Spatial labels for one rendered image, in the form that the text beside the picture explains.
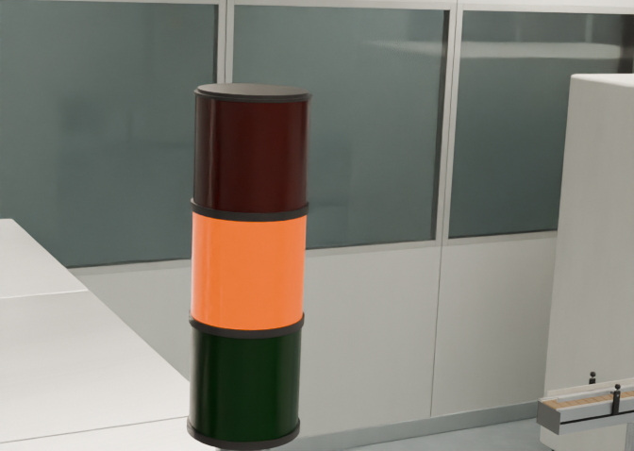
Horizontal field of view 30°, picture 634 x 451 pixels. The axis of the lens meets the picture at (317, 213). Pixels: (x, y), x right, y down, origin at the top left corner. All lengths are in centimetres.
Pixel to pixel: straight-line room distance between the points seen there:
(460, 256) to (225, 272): 569
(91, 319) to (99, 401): 19
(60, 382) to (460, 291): 540
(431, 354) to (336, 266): 78
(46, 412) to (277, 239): 37
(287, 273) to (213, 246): 3
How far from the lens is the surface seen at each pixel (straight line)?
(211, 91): 49
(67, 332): 99
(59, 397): 85
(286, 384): 51
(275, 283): 50
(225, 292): 50
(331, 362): 595
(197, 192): 50
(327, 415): 604
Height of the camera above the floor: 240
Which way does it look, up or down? 12 degrees down
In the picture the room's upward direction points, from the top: 2 degrees clockwise
